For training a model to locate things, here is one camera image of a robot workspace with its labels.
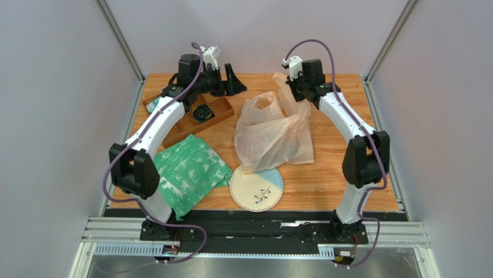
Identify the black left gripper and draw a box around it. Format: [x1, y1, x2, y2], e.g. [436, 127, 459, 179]
[193, 64, 247, 98]

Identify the translucent white plastic bag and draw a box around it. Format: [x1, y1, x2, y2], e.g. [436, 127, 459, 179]
[234, 73, 314, 173]

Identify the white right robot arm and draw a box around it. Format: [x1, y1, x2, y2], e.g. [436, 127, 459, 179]
[282, 56, 390, 235]

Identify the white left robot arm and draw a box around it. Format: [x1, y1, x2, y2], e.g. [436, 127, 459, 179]
[104, 52, 247, 230]

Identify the wooden compartment tray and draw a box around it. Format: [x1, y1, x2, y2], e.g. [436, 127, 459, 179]
[162, 94, 234, 148]

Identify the white teal patterned sock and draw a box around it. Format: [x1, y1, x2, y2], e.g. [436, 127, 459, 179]
[143, 96, 161, 115]

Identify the green white cloth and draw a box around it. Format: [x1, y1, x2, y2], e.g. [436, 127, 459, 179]
[153, 134, 233, 221]

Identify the cream and blue ceramic plate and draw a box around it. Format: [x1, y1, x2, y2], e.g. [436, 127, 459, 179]
[229, 166, 284, 213]

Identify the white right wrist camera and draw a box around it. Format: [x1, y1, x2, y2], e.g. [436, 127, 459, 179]
[282, 56, 303, 81]

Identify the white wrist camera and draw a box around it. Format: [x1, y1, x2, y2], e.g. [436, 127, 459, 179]
[282, 56, 303, 81]
[200, 46, 221, 71]

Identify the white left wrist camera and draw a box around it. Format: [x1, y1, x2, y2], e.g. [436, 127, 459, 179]
[200, 46, 221, 71]

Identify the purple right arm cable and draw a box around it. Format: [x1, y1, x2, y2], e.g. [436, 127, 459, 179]
[284, 39, 388, 269]

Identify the dark coiled cable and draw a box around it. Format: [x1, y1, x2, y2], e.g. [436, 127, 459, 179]
[192, 104, 215, 123]

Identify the aluminium frame rail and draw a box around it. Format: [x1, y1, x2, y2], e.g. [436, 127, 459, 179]
[94, 0, 146, 84]

